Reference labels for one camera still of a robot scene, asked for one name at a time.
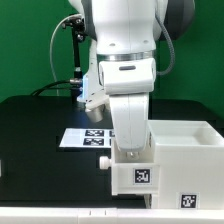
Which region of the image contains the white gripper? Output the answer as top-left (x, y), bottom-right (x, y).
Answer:
top-left (109, 93), bottom-right (149, 158)

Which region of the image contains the white drawer without knob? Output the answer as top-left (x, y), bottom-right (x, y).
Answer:
top-left (99, 139), bottom-right (159, 196)

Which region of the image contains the white drawer cabinet box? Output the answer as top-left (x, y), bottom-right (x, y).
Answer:
top-left (149, 120), bottom-right (224, 210)

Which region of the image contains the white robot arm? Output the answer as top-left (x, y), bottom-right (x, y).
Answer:
top-left (68, 0), bottom-right (195, 153)

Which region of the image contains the fiducial marker sheet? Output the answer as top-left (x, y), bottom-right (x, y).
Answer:
top-left (60, 128), bottom-right (114, 148)

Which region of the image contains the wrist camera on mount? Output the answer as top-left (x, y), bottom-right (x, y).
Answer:
top-left (85, 90), bottom-right (110, 123)

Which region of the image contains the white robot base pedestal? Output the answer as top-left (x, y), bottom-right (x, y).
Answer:
top-left (77, 40), bottom-right (101, 102)

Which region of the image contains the black camera stand pole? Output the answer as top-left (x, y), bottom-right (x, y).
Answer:
top-left (62, 14), bottom-right (86, 102)

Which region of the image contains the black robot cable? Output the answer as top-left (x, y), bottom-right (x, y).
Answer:
top-left (49, 14), bottom-right (81, 83)

